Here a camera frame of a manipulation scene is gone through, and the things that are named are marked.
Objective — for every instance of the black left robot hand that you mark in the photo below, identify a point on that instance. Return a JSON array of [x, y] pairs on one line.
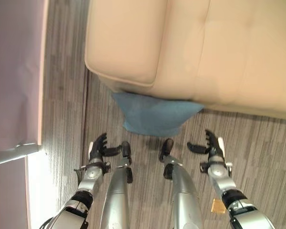
[[99, 145]]

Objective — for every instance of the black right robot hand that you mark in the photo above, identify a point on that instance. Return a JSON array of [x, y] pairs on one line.
[[212, 144]]

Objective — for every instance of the beige leather sofa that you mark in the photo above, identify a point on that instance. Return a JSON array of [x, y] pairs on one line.
[[193, 52]]

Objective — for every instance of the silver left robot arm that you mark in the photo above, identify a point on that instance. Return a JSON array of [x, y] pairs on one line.
[[84, 188]]

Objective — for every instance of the silver right robot leg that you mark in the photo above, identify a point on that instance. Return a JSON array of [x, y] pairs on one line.
[[181, 190]]

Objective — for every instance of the white wall panel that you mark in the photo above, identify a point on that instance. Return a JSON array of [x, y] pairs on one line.
[[14, 95]]

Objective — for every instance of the silver left robot leg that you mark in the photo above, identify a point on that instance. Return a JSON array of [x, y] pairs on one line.
[[118, 190]]

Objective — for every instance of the silver robot leg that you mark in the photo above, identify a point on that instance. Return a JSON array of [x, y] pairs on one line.
[[118, 190], [181, 190]]

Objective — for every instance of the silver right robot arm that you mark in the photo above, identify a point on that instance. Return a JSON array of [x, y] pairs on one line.
[[226, 190]]

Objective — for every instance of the blue square cushion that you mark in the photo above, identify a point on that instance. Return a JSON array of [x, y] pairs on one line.
[[155, 114]]

